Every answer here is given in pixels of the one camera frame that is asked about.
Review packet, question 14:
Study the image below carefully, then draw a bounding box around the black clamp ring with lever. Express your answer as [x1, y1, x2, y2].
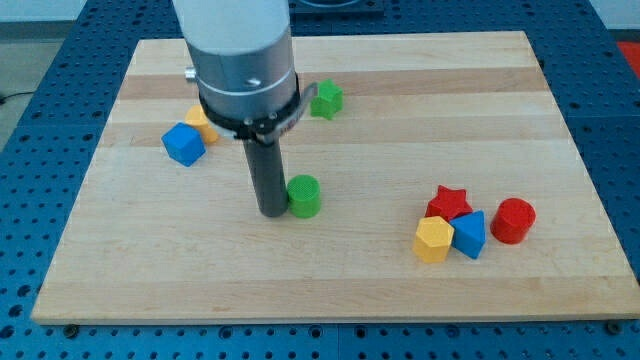
[198, 75, 318, 145]

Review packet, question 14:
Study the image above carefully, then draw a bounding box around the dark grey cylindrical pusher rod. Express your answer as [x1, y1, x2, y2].
[243, 140, 288, 218]

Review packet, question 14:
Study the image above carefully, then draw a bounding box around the green cylinder block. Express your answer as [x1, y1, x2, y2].
[287, 174, 321, 218]

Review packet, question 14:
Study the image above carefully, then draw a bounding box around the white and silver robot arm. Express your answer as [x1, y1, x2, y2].
[172, 0, 318, 217]

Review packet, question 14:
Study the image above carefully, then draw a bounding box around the yellow hexagon block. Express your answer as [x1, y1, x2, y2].
[412, 216, 454, 263]

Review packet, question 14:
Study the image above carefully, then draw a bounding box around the yellow block behind cube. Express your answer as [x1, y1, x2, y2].
[184, 105, 219, 145]

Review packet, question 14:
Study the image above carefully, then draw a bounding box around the blue cube block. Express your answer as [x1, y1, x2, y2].
[161, 122, 206, 167]

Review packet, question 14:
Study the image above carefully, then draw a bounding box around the light wooden board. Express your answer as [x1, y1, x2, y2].
[32, 31, 639, 325]

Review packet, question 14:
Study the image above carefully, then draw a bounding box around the red star block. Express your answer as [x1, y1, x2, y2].
[425, 185, 473, 222]

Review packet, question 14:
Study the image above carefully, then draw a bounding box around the blue triangle block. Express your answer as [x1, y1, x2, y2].
[450, 211, 486, 259]

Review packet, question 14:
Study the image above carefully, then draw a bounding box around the red cylinder block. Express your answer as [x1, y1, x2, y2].
[490, 198, 536, 245]

